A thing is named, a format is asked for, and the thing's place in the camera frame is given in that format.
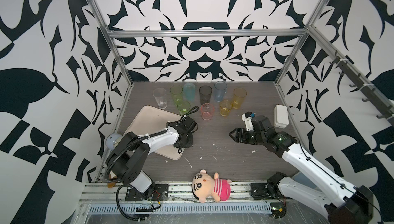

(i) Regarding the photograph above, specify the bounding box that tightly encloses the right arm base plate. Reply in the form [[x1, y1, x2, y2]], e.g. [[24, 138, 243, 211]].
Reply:
[[250, 183, 279, 200]]

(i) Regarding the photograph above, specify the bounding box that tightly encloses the clear plastic cup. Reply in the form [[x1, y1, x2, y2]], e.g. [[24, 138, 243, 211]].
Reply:
[[152, 88, 168, 109]]

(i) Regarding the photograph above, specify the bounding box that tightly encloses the tall green plastic cup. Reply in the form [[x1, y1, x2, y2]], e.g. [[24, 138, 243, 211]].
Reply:
[[170, 85, 183, 106]]

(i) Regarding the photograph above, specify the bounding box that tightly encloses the cartoon boy plush doll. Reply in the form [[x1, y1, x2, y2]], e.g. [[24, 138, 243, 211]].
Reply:
[[191, 169, 232, 203]]

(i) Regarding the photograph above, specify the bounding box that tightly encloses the dark grey plastic cup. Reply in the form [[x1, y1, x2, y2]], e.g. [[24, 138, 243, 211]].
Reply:
[[199, 85, 212, 105]]

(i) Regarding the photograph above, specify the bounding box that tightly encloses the short yellow plastic cup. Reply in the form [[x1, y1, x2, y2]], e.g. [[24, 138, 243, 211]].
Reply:
[[220, 99, 233, 117]]

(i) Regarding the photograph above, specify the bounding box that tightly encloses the pink plastic cup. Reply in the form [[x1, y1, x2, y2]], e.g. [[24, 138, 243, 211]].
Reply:
[[200, 103, 214, 120]]

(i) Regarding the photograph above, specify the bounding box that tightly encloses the brown white plush keychain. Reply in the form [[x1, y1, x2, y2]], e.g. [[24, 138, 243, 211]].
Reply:
[[107, 175, 119, 188]]

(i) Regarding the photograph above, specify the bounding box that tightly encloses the short green plastic cup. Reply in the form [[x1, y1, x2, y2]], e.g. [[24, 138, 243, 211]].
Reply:
[[176, 101, 190, 115]]

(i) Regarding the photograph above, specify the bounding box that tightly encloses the wall hook rail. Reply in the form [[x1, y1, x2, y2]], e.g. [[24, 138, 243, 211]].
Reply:
[[328, 51, 394, 126]]

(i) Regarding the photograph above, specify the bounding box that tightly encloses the tall blue plastic cup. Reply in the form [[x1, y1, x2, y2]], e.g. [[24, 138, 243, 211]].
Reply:
[[214, 81, 227, 102]]

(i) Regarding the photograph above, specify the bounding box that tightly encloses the beige plastic tray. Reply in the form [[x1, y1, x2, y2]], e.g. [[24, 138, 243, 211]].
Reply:
[[124, 106, 183, 160]]

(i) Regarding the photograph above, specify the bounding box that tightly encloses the tall yellow plastic cup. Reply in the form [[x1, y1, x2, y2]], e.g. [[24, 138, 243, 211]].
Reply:
[[232, 88, 247, 109]]

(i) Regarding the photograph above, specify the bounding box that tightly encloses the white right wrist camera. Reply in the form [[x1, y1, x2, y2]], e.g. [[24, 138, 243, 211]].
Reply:
[[242, 112, 255, 132]]

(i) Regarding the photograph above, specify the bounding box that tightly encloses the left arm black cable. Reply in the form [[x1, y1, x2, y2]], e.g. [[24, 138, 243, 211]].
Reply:
[[115, 184, 162, 222]]

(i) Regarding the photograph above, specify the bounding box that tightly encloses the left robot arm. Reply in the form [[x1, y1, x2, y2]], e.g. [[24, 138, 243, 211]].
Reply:
[[104, 115, 199, 196]]

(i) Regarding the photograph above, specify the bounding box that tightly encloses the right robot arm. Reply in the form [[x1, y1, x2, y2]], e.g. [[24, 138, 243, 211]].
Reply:
[[229, 112, 373, 224]]

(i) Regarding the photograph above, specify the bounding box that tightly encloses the white wall box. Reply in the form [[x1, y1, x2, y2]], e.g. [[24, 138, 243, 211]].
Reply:
[[274, 105, 289, 129]]

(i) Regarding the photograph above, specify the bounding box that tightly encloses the white slotted cable duct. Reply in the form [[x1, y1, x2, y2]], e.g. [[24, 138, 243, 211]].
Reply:
[[88, 202, 272, 215]]

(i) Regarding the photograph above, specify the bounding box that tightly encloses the teal plastic cup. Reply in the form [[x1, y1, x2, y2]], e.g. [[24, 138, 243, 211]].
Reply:
[[183, 82, 196, 102]]

